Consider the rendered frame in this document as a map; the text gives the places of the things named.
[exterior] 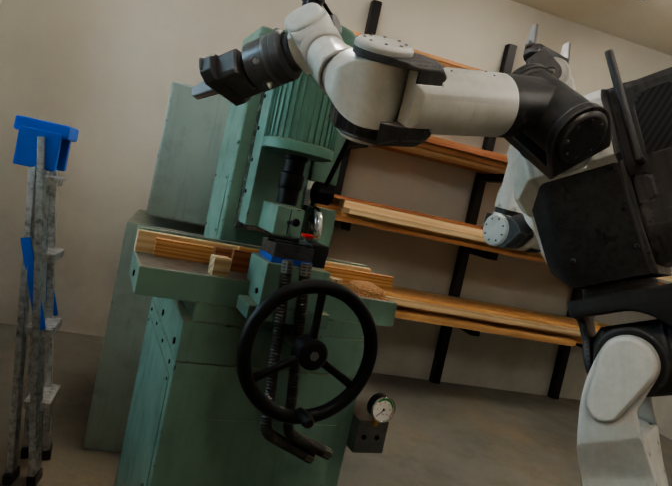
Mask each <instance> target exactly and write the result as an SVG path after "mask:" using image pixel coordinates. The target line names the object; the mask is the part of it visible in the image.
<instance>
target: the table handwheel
mask: <svg viewBox="0 0 672 486"><path fill-rule="evenodd" d="M306 294H318V296H317V301H316V306H315V312H314V316H313V320H312V325H311V329H310V333H309V335H297V336H295V337H293V336H292V335H293V331H294V330H293V329H294V327H293V326H294V325H291V324H285V326H284V327H285V329H284V331H285V332H284V335H283V337H284V338H283V339H284V340H285V341H286V342H287V343H288V344H289V345H290V346H291V347H292V348H293V349H292V353H293V355H292V356H290V357H288V358H286V359H284V360H281V361H279V362H277V363H275V364H273V365H271V366H269V367H266V368H264V369H262V370H259V371H257V372H255V373H253V371H252V365H251V355H252V348H253V344H254V340H255V338H256V335H257V333H258V331H259V329H260V327H261V325H262V324H263V322H264V321H265V320H266V318H267V317H268V316H269V315H270V314H271V313H272V312H273V311H274V310H275V309H276V308H278V307H279V306H280V305H282V304H283V303H285V302H287V301H289V300H291V299H293V298H295V297H298V296H302V295H306ZM326 295H329V296H332V297H335V298H337V299H339V300H341V301H343V302H344V303H345V304H347V305H348V306H349V307H350V308H351V309H352V310H353V312H354V313H355V314H356V316H357V318H358V320H359V322H360V324H361V327H362V330H363V336H364V351H363V357H362V361H361V364H360V367H359V369H358V371H357V373H356V375H355V377H354V378H353V380H351V379H349V378H348V377H347V376H346V375H344V374H343V373H342V372H340V371H339V370H338V369H337V368H336V367H334V366H333V365H332V364H331V363H330V362H329V361H327V357H328V350H327V347H326V346H325V344H324V343H322V342H321V341H320V340H319V339H318V334H319V329H320V323H321V318H322V313H323V309H324V304H325V300H326ZM377 350H378V337H377V330H376V326H375V322H374V319H373V317H372V314H371V312H370V311H369V309H368V307H367V306H366V304H365V303H364V302H363V300H362V299H361V298H360V297H359V296H358V295H357V294H355V293H354V292H353V291H352V290H350V289H348V288H347V287H345V286H343V285H341V284H339V283H336V282H333V281H329V280H322V279H309V280H301V281H297V282H294V283H291V284H288V285H286V286H283V287H281V288H279V289H278V290H276V291H274V292H273V293H271V294H270V295H269V296H267V297H266V298H265V299H264V300H263V301H262V302H261V303H260V304H259V305H258V306H257V307H256V308H255V309H254V311H253V312H252V313H251V315H250V316H249V318H248V320H247V321H246V323H245V325H244V327H243V329H242V332H241V335H240V338H239V341H238V346H237V353H236V367H237V374H238V378H239V382H240V385H241V387H242V389H243V391H244V393H245V395H246V396H247V398H248V399H249V401H250V402H251V403H252V404H253V405H254V406H255V407H256V408H257V409H258V410H259V411H260V412H262V413H263V414H265V415H266V416H268V417H270V418H272V419H274V420H277V421H280V422H284V423H289V424H301V423H300V421H299V419H298V417H297V414H296V410H297V409H290V408H286V407H283V406H280V405H278V404H276V403H274V402H273V401H271V400H270V399H269V398H267V397H266V396H265V395H264V394H263V392H262V391H261V390H260V388H259V387H258V385H257V383H256V382H257V381H259V380H261V379H263V378H265V377H267V376H269V375H271V374H273V373H276V372H278V371H280V370H283V369H285V368H287V367H290V366H292V365H294V364H297V363H299V364H300V365H301V366H302V367H303V368H304V369H306V370H310V371H313V370H317V369H319V368H321V367H322V368H323V369H325V370H326V371H327V372H329V373H330V374H331V375H333V376H334V377H335V378H336V379H338V380H339V381H340V382H341V383H342V384H344V385H345V386H346V389H345V390H344V391H343V392H341V393H340V394H339V395H338V396H337V397H335V398H334V399H332V400H331V401H329V402H327V403H325V404H323V405H320V406H318V407H314V408H310V409H305V410H306V411H307V412H309V413H310V414H311V415H312V417H313V418H314V421H315V422H319V421H322V420H325V419H327V418H329V417H331V416H333V415H335V414H337V413H339V412H340V411H342V410H343V409H344V408H346V407H347V406H348V405H349V404H350V403H351V402H353V401H354V400H355V398H356V397H357V396H358V395H359V394H360V393H361V391H362V390H363V388H364V387H365V385H366V384H367V382H368V380H369V378H370V376H371V374H372V371H373V369H374V365H375V362H376V357H377ZM315 422H314V423H315Z"/></svg>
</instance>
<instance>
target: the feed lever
mask: <svg viewBox="0 0 672 486"><path fill-rule="evenodd" d="M350 143H351V140H348V139H346V141H345V143H344V145H343V147H342V149H341V151H340V153H339V155H338V157H337V159H336V161H335V163H334V165H333V167H332V169H331V171H330V173H329V175H328V177H327V179H326V181H325V183H323V182H318V181H316V182H315V183H314V184H313V185H312V188H311V191H310V200H311V202H310V204H309V205H311V206H315V205H316V204H322V205H327V206H328V205H329V204H331V202H332V200H333V197H334V187H333V185H331V184H330V182H331V180H332V178H333V176H334V174H335V172H336V170H337V168H338V166H339V164H340V162H341V161H342V159H343V157H344V155H345V153H346V151H347V149H348V147H349V145H350Z"/></svg>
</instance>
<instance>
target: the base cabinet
mask: <svg viewBox="0 0 672 486"><path fill-rule="evenodd" d="M278 372H279V373H278V377H277V378H278V380H277V386H276V388H277V389H276V393H275V394H276V395H275V399H274V400H275V402H274V403H276V404H278V405H280V406H283V407H285V403H286V402H285V401H286V397H287V396H286V394H287V393H286V392H287V388H288V387H287V385H288V383H287V382H288V378H289V377H288V376H289V374H288V373H289V371H285V370H280V371H278ZM299 373H300V375H299V376H300V378H299V385H298V386H299V387H298V389H299V390H298V394H297V395H298V397H297V403H296V404H297V406H296V409H297V408H299V407H302V408H303V409H310V408H314V407H318V406H320V405H323V404H325V403H327V402H329V401H331V400H332V399H334V398H335V397H337V396H338V395H339V394H340V393H341V392H343V391H344V390H345V389H346V386H345V385H344V384H342V383H341V382H340V381H339V380H338V379H336V378H335V377H334V376H333V375H331V374H320V373H308V372H299ZM356 398H357V397H356ZM356 398H355V400H354V401H353V402H351V403H350V404H349V405H348V406H347V407H346V408H344V409H343V410H342V411H340V412H339V413H337V414H335V415H333V416H331V417H329V418H327V419H325V420H322V421H319V422H315V423H314V425H313V426H312V427H311V428H309V429H306V428H304V427H303V426H302V425H301V424H294V426H295V430H296V431H298V432H300V433H302V434H304V435H306V436H308V437H309V438H311V439H313V440H315V441H317V442H319V443H321V444H323V445H324V446H327V447H329V448H331V449H332V451H333V455H332V457H331V458H330V459H329V460H325V459H323V458H321V457H319V456H318V455H316V454H315V459H314V461H313V463H310V464H309V463H306V462H304V461H302V460H301V459H299V458H297V457H296V456H294V455H292V454H291V453H289V452H287V451H285V450H283V449H281V448H279V447H277V446H275V445H274V444H272V443H271V442H269V441H266V439H265V438H264V437H263V435H262V434H261V431H260V429H261V427H260V425H261V424H260V421H261V415H262V413H261V412H260V411H259V410H258V409H257V408H256V407H255V406H254V405H253V404H252V403H251V402H250V401H249V399H248V398H247V396H246V395H245V393H244V391H243V389H242V387H241V385H240V382H239V378H238V374H237V367H236V366H226V365H215V364H203V363H191V362H179V361H175V358H174V355H173V352H172V350H171V347H170V344H169V341H168V339H167V336H166V333H165V330H164V328H163V325H162V322H161V319H160V317H159V314H158V311H157V308H156V306H155V303H154V300H153V298H152V300H151V305H150V310H149V315H148V320H147V325H146V330H145V335H144V340H143V345H142V350H141V355H140V360H139V365H138V370H137V375H136V380H135V385H134V390H133V395H132V400H131V405H130V410H129V415H128V420H127V425H126V430H125V435H124V440H123V445H122V450H121V455H120V460H119V465H118V470H117V475H116V480H115V485H114V486H337V484H338V479H339V475H340V470H341V466H342V461H343V457H344V452H345V448H346V443H347V439H348V434H349V430H350V425H351V421H352V416H353V412H354V407H355V403H356Z"/></svg>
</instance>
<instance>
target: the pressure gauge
mask: <svg viewBox="0 0 672 486"><path fill-rule="evenodd" d="M383 409H385V411H383ZM395 410H396V404H395V402H394V400H393V399H392V398H390V397H389V396H388V395H387V394H385V393H376V394H374V395H373V396H372V397H371V398H370V399H369V401H368V404H367V411H368V413H369V414H370V415H371V416H372V422H371V425H372V426H377V424H378V422H379V423H384V422H387V421H388V420H390V419H391V418H392V417H393V415H394V413H395ZM382 411H383V412H382ZM381 412H382V413H381ZM378 414H379V415H378ZM377 415H378V416H377ZM376 416H377V417H376Z"/></svg>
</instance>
